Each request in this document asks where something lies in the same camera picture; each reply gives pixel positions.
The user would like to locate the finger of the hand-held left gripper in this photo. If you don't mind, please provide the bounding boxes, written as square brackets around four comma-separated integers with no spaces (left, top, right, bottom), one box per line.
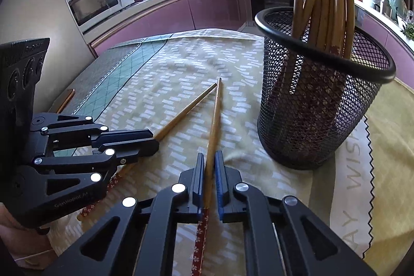
[31,112,155,156]
[13,139,160,228]

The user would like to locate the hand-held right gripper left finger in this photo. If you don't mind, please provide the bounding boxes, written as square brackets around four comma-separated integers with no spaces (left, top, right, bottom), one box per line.
[42,151,206,276]

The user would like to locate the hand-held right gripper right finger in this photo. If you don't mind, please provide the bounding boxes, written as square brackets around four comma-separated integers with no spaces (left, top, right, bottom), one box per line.
[214,151,377,276]

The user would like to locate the wooden chopstick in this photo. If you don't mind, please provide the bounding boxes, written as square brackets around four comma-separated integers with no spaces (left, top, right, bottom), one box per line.
[77,83,218,221]
[191,78,223,276]

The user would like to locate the black mesh utensil holder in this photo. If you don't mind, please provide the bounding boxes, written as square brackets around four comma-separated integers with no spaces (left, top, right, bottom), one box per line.
[255,7,397,171]

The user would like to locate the person's left hand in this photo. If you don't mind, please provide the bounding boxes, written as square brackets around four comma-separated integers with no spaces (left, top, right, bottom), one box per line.
[0,203,55,268]

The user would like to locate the wooden chair back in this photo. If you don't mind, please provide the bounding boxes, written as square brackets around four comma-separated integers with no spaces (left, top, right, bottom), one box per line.
[56,88,77,114]

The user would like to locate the patterned tablecloth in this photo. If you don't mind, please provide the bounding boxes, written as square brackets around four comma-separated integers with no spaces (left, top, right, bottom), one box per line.
[48,28,377,276]

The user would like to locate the purple kitchen cabinets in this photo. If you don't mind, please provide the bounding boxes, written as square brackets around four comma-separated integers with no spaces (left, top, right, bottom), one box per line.
[88,0,414,86]

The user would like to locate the yellow table cover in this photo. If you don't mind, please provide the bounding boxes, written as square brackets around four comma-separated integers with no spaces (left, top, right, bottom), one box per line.
[362,79,414,260]

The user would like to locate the built-in black oven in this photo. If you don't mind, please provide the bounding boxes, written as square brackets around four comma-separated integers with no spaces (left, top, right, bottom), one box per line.
[248,0,296,22]

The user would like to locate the mint green appliance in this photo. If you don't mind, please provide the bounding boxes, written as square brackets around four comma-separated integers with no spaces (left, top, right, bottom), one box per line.
[382,0,406,19]

